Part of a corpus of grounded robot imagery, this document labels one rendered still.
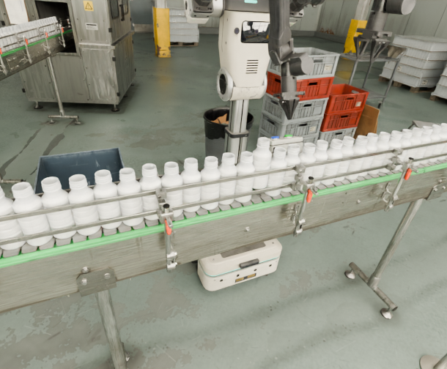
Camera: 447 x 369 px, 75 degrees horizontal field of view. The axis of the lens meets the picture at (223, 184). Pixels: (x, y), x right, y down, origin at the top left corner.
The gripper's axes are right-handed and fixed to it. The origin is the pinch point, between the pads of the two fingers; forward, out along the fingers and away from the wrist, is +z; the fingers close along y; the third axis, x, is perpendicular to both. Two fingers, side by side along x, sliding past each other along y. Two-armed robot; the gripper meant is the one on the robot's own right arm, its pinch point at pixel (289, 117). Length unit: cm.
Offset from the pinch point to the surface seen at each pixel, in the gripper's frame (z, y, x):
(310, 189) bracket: 20.6, -10.8, -25.5
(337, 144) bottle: 9.5, 5.9, -18.8
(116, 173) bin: 20, -64, 48
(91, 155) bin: 10, -72, 44
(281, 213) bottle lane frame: 31.1, -14.7, -14.8
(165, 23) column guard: -213, 131, 693
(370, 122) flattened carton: 29, 246, 178
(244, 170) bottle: 13.1, -29.6, -18.5
